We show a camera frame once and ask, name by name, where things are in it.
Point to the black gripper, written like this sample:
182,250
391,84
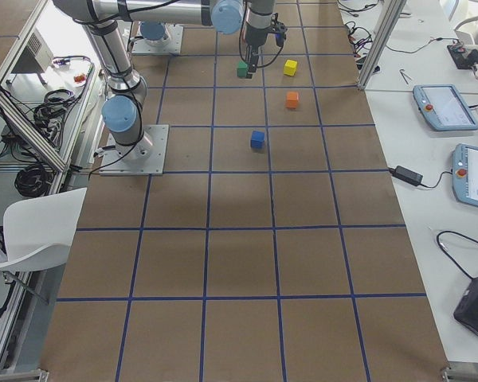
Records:
256,38

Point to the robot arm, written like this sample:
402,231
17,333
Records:
122,114

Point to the green wooden block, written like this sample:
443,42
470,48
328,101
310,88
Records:
242,69

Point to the yellow wooden block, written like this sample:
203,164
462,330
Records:
290,67

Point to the orange wooden block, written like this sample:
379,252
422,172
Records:
292,100

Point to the blue wooden block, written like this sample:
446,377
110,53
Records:
257,140

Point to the hex key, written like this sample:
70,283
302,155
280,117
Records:
405,77

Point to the black power adapter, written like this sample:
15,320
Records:
404,174

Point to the far teach pendant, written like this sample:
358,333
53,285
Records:
443,108

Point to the teach pendant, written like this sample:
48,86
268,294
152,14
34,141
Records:
465,174
443,108

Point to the near teach pendant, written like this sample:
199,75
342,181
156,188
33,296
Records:
465,174

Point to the white chair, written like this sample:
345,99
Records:
39,232

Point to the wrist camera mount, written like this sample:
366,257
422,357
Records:
278,29

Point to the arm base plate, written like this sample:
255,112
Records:
157,39
148,156

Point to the aluminium frame post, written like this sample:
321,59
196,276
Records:
387,21

